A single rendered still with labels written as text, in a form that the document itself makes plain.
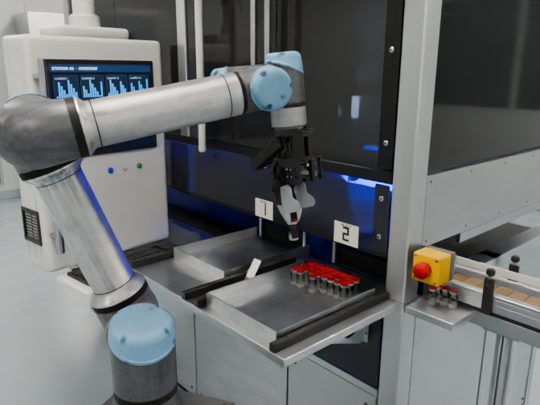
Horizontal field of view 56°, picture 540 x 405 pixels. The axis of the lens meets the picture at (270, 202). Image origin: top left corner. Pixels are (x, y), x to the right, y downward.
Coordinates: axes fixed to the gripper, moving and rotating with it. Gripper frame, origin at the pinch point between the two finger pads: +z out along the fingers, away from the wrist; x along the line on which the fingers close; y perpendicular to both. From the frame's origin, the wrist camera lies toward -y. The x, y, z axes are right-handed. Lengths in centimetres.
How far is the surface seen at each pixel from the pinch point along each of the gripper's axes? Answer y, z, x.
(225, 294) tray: -20.8, 22.2, -5.1
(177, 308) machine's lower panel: -99, 62, 28
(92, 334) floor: -188, 101, 24
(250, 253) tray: -41, 24, 22
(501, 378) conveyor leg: 32, 48, 37
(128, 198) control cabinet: -90, 8, 9
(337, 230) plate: -8.7, 12.2, 27.0
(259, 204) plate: -42, 9, 29
